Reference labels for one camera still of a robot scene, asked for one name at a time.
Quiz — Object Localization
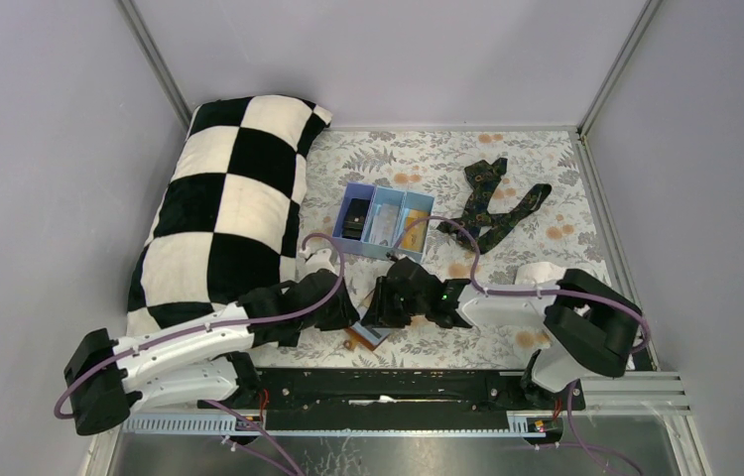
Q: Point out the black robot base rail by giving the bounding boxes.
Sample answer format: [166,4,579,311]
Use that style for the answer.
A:
[222,368,586,432]

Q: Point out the dark floral patterned necktie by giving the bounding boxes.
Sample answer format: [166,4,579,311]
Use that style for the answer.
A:
[436,157,554,256]

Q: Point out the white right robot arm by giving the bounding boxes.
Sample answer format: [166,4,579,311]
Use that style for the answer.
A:
[360,258,646,409]

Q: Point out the brown leather card holder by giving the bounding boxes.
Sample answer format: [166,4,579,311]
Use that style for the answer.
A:
[345,292,394,351]

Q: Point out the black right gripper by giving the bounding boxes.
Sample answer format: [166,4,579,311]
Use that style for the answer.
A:
[360,276,428,329]

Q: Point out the blue three-compartment organizer box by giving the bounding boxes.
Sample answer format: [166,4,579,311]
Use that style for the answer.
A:
[331,182,434,262]

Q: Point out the black item in box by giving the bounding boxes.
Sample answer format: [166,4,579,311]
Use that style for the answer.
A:
[340,198,370,241]

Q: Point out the pale grey credit card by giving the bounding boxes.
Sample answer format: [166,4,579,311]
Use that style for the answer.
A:
[368,203,400,246]

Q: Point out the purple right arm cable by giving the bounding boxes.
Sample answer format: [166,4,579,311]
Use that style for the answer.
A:
[388,216,653,356]

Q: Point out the floral patterned table mat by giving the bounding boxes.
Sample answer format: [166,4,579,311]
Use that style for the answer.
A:
[252,131,610,369]

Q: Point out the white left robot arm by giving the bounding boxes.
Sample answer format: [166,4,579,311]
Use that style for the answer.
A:
[55,269,360,436]

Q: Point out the black and white checkered pillow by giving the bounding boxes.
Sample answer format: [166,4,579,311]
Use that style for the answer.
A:
[126,95,332,336]

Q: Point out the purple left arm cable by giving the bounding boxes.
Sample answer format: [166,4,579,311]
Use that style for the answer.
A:
[53,231,347,421]

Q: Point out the white crumpled cloth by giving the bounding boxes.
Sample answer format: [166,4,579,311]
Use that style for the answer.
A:
[514,262,567,285]

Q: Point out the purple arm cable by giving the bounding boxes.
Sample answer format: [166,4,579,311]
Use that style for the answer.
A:
[53,231,347,421]
[388,216,653,356]

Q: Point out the light blue card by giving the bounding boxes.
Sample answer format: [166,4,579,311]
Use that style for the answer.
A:
[351,323,393,347]

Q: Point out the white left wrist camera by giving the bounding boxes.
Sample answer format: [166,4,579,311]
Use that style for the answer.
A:
[300,248,338,277]

